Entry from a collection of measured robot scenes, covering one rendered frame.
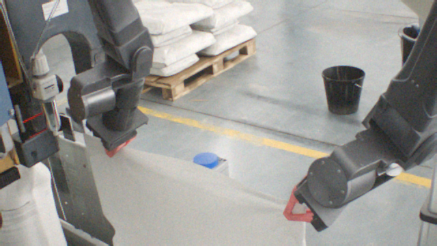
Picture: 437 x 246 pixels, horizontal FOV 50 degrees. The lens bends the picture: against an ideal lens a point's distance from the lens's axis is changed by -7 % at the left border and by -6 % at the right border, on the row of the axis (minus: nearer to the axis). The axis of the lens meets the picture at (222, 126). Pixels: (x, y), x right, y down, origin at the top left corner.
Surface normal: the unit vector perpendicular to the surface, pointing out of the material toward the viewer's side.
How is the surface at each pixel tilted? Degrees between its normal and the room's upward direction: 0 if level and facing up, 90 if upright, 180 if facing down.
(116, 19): 97
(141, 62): 105
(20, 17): 90
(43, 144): 90
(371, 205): 0
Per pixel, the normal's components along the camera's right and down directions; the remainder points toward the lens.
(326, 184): -0.75, 0.17
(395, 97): -0.84, 0.46
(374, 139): 0.38, -0.69
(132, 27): 0.73, 0.45
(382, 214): -0.09, -0.89
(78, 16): 0.80, 0.20
